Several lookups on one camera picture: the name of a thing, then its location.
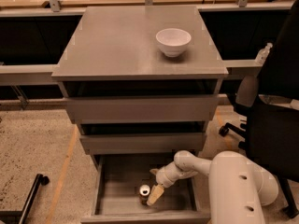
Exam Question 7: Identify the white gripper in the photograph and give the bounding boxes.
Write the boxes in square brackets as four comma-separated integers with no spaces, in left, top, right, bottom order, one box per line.
[147,162,186,206]

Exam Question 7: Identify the orange soda can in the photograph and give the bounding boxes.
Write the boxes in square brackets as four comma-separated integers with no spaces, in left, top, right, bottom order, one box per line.
[139,185,151,205]

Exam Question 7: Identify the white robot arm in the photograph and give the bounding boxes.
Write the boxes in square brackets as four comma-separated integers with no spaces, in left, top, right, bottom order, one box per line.
[147,150,278,224]

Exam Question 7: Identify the grey open bottom drawer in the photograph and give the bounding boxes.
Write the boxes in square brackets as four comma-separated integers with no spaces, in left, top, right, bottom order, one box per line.
[81,153,210,224]

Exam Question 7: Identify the grey middle drawer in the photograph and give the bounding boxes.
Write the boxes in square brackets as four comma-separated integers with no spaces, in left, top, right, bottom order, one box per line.
[80,133,206,154]

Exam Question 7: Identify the grey top drawer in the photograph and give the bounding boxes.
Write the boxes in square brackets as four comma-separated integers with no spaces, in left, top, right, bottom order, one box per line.
[66,95,218,124]

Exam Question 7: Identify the grey drawer cabinet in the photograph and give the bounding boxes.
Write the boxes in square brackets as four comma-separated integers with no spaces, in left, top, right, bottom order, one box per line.
[51,5,229,224]

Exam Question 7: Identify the black office chair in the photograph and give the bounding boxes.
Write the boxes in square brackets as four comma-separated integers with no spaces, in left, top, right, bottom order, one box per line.
[219,0,299,218]

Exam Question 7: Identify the white ceramic bowl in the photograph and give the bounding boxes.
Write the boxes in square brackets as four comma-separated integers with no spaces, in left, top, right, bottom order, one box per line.
[155,28,192,58]

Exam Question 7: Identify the black metal stand leg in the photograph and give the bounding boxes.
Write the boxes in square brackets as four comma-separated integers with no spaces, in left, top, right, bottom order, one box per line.
[0,174,50,224]

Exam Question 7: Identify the clear plastic bottle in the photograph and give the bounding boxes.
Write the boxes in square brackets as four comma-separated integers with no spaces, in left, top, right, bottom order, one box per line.
[255,43,273,65]

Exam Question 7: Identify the grey metal rail frame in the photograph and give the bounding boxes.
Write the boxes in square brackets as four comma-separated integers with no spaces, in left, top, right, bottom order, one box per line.
[0,0,293,86]

